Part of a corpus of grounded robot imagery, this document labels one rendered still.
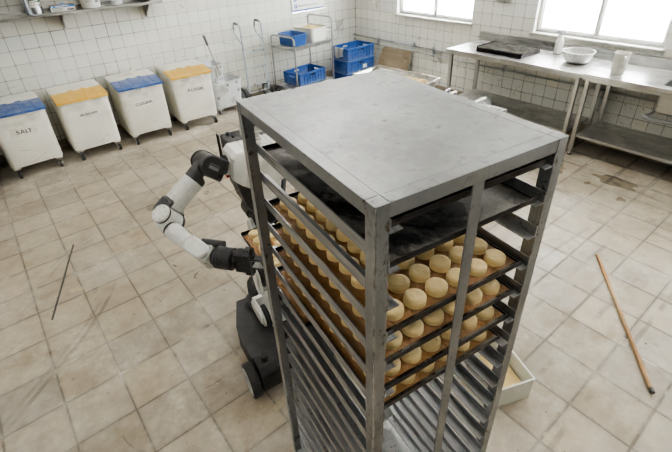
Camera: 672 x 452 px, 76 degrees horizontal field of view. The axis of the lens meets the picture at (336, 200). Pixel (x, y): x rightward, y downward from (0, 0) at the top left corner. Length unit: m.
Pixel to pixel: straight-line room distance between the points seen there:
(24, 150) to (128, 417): 3.68
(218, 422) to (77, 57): 4.82
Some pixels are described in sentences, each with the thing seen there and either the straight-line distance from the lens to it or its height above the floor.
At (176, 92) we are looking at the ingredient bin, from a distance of 6.02.
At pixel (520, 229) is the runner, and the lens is 1.10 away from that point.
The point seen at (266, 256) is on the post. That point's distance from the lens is 1.43.
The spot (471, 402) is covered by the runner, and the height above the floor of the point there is 0.86.
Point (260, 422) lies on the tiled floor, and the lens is 2.60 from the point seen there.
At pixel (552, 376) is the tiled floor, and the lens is 2.92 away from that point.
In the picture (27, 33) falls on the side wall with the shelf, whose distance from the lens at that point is 6.22.
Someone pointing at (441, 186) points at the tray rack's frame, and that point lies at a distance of 0.76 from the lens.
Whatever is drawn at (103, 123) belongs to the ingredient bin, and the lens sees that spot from 5.84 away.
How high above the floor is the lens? 2.19
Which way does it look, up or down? 32 degrees down
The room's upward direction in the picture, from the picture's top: 3 degrees counter-clockwise
